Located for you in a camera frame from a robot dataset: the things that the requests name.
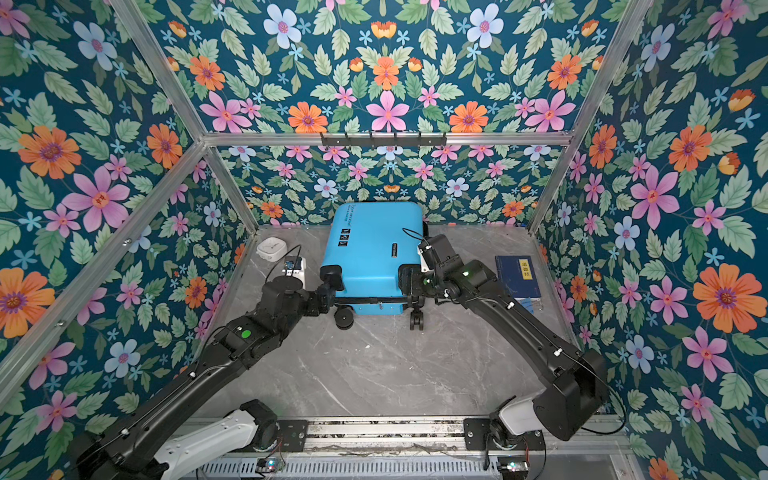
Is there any dark blue book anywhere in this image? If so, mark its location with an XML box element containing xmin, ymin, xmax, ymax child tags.
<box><xmin>495</xmin><ymin>255</ymin><xmax>542</xmax><ymax>313</ymax></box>

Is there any blue suitcase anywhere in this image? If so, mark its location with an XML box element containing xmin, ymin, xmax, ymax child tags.
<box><xmin>320</xmin><ymin>201</ymin><xmax>426</xmax><ymax>330</ymax></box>

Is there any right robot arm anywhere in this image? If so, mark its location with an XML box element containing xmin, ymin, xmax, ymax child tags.
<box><xmin>419</xmin><ymin>234</ymin><xmax>609</xmax><ymax>441</ymax></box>

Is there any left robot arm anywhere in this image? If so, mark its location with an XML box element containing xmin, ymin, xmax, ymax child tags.
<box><xmin>68</xmin><ymin>276</ymin><xmax>336</xmax><ymax>479</ymax></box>

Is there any white round device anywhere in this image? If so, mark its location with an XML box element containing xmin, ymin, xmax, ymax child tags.
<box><xmin>256</xmin><ymin>237</ymin><xmax>288</xmax><ymax>263</ymax></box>

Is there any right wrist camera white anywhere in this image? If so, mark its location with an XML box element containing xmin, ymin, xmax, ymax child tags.
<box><xmin>418</xmin><ymin>243</ymin><xmax>436</xmax><ymax>272</ymax></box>

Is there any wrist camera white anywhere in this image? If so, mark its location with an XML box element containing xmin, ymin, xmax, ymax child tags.
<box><xmin>281</xmin><ymin>255</ymin><xmax>306</xmax><ymax>288</ymax></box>
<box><xmin>418</xmin><ymin>243</ymin><xmax>436</xmax><ymax>272</ymax></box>

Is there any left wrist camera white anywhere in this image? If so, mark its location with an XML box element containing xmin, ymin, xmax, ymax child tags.
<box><xmin>281</xmin><ymin>255</ymin><xmax>306</xmax><ymax>288</ymax></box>

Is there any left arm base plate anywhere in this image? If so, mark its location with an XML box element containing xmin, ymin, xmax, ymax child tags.
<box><xmin>261</xmin><ymin>420</ymin><xmax>309</xmax><ymax>453</ymax></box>

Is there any black coat hook rail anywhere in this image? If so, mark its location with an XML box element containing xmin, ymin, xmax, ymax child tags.
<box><xmin>320</xmin><ymin>132</ymin><xmax>448</xmax><ymax>148</ymax></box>

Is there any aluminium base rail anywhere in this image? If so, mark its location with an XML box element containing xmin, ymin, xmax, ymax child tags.
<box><xmin>263</xmin><ymin>415</ymin><xmax>631</xmax><ymax>457</ymax></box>

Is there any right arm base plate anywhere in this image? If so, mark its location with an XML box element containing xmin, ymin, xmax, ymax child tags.
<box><xmin>462</xmin><ymin>417</ymin><xmax>546</xmax><ymax>452</ymax></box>

